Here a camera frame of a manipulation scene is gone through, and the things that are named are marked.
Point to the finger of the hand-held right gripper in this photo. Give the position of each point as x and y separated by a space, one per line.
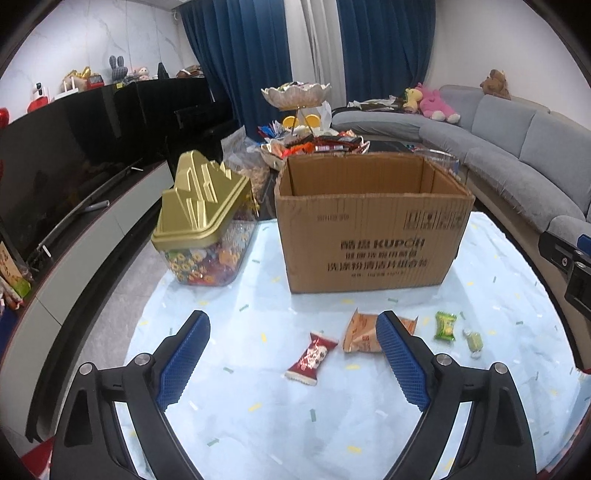
585 240
558 249

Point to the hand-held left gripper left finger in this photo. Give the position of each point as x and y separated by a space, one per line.
182 360

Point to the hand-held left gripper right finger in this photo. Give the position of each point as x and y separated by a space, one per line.
401 364

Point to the orange snack packet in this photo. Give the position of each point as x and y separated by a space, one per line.
362 334

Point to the green snack packet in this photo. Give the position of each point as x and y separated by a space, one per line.
445 325

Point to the pale green candy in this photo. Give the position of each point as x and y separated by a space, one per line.
474 342

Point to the red snack packet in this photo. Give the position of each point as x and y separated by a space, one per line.
314 357

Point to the brown cardboard box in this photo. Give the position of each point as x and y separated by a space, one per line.
369 249

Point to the pile of wrapped snacks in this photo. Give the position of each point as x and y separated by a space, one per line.
323 141

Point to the light blue printed cloth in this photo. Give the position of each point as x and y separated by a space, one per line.
258 415

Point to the grey sofa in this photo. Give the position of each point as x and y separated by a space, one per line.
508 152

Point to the grey television cabinet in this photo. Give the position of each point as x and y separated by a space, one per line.
92 258

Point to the gold lid candy jar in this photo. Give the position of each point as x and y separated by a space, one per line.
203 203

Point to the grey pen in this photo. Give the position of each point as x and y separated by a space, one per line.
97 205

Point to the brown plush toy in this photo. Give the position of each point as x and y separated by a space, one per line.
496 83

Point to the colourful snack bags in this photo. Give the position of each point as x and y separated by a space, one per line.
14 281

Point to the pink plush toy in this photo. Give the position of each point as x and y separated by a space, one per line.
436 106

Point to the yellow plush toy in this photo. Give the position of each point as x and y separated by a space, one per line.
412 97

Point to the clear zip bag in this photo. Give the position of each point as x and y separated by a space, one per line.
244 157

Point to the clothes heap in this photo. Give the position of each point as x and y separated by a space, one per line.
374 104

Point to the black television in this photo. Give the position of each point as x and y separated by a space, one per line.
55 161

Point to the black piano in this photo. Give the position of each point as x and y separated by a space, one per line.
152 106

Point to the yellow rounded plastic item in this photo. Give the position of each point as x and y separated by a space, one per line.
314 121
288 122

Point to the white tissue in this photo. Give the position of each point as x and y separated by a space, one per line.
325 113

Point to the blue curtain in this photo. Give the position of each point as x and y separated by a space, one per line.
231 55
383 41

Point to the white two-tier snack stand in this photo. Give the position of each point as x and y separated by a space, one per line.
295 94

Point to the small pink plush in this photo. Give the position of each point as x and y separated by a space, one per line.
141 74

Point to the grey bunny plush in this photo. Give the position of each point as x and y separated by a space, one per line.
118 69

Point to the gold ornament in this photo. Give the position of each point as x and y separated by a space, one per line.
78 78

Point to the white robot toy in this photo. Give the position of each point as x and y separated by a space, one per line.
40 91

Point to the white sheer curtain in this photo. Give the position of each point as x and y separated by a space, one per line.
314 41

